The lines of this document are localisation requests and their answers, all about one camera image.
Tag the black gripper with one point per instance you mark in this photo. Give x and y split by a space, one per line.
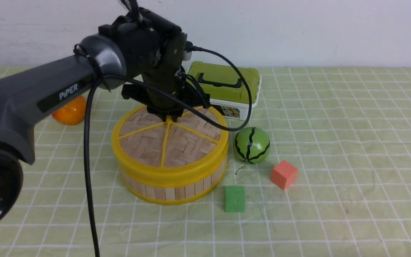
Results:
166 89

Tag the yellow bamboo steamer lid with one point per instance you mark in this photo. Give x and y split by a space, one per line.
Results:
169 154

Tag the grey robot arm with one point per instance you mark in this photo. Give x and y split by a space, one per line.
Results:
139 43

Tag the bamboo steamer base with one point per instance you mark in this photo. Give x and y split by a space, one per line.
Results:
171 192

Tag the green lidded plastic box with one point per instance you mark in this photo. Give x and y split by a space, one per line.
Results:
227 91

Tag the orange toy pear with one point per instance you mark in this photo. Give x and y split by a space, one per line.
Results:
72 113

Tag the green toy watermelon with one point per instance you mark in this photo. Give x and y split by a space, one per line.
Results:
251 145

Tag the green foam cube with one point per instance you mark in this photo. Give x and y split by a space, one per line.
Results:
235 199

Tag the red foam cube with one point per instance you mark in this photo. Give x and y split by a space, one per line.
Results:
284 175

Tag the green checkered tablecloth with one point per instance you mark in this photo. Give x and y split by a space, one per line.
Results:
347 130

